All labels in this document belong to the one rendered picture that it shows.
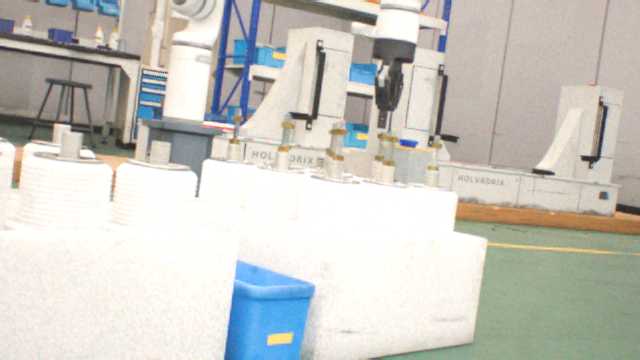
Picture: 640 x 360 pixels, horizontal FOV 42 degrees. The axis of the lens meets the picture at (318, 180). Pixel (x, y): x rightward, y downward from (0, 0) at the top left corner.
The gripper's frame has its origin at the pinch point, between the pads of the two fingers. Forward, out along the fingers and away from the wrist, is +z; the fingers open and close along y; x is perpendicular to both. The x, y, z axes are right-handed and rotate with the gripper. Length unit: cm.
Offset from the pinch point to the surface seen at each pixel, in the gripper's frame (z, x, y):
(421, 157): 5.5, -4.1, 17.4
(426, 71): -34, 47, 260
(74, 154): 10, 17, -66
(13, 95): 7, 569, 621
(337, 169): 8.5, -0.9, -27.4
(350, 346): 32.9, -7.2, -30.3
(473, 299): 27.6, -20.2, -3.3
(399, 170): 8.6, -0.7, 14.9
